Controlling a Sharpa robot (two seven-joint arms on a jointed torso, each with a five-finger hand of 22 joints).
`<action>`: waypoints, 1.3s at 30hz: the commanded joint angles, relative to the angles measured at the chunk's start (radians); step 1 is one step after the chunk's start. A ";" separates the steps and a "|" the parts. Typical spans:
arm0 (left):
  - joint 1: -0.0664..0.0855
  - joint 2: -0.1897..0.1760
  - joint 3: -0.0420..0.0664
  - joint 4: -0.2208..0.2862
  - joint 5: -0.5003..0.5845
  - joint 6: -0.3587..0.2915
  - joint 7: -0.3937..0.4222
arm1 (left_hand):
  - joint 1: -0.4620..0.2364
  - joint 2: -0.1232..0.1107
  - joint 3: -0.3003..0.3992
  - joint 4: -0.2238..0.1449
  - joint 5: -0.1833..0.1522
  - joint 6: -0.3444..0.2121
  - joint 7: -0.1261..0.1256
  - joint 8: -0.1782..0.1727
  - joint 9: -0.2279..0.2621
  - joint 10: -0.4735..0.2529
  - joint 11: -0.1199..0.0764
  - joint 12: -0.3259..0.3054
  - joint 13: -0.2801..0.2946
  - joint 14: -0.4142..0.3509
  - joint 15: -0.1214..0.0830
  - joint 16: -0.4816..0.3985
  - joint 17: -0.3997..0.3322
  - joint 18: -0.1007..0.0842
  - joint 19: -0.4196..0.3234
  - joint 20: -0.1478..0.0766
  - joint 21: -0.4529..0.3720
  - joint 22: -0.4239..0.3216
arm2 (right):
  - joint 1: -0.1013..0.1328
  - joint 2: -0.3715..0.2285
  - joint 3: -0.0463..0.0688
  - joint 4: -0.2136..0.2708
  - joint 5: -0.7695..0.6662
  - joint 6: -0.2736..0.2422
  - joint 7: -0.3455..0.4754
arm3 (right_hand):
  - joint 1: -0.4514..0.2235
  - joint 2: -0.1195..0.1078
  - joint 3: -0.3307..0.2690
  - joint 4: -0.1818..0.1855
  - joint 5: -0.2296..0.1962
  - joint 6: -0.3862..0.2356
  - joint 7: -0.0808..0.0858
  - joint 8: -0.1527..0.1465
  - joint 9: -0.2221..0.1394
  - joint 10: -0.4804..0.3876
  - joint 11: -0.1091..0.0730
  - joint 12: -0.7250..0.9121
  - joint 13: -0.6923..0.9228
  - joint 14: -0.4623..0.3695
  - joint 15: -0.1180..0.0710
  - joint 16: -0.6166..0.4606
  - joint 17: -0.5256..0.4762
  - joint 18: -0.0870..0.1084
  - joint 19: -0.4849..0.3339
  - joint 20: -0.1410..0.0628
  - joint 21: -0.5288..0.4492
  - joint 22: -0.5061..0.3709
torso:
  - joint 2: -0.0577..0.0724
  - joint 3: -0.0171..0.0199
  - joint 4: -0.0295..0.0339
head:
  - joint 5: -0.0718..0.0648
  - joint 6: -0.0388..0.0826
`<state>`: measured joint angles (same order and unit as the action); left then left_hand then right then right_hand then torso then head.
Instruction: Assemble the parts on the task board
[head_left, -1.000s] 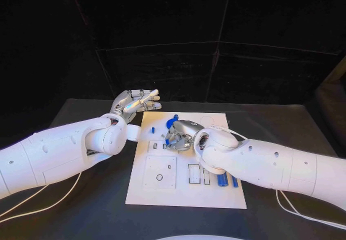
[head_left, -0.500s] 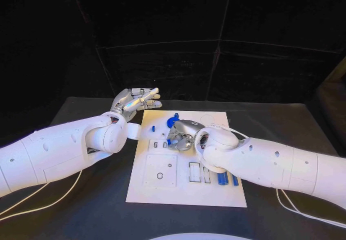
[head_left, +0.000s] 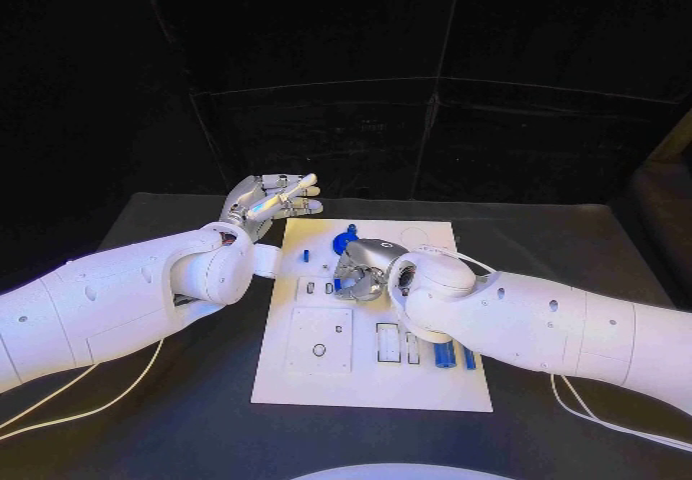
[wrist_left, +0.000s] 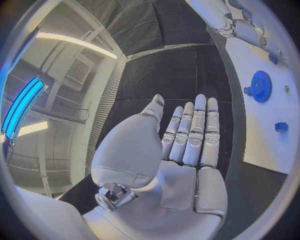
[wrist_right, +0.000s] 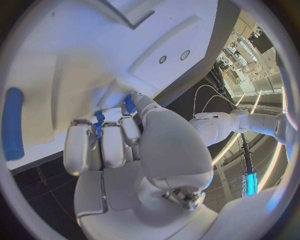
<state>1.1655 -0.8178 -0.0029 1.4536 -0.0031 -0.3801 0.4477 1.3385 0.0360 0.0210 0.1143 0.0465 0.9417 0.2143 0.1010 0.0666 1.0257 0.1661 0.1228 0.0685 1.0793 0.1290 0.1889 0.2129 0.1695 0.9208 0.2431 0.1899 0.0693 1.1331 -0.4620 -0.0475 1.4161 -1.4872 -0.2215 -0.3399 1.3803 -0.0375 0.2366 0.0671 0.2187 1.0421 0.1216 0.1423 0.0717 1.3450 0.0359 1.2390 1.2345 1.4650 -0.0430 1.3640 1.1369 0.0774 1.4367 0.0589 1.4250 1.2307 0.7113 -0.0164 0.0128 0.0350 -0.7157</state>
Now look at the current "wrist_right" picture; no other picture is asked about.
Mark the blue long cylinder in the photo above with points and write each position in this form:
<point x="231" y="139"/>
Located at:
<point x="14" y="123"/>

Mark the blue peg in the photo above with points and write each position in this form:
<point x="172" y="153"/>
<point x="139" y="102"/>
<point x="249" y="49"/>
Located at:
<point x="129" y="103"/>

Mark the glowing light bar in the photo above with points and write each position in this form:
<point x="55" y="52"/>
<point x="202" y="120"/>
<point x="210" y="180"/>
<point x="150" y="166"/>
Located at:
<point x="252" y="184"/>

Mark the workshop desk with equipment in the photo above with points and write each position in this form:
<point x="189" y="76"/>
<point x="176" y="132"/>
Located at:
<point x="236" y="61"/>

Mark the blue gear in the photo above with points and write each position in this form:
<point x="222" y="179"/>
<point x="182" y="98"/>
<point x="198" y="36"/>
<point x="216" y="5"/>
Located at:
<point x="99" y="117"/>

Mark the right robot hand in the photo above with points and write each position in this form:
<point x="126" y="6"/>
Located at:
<point x="168" y="146"/>

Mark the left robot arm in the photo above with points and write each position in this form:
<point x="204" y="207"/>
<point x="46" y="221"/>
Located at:
<point x="211" y="127"/>

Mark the white task board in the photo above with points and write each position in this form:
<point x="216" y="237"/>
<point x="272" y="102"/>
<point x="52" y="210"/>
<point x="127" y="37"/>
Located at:
<point x="93" y="46"/>

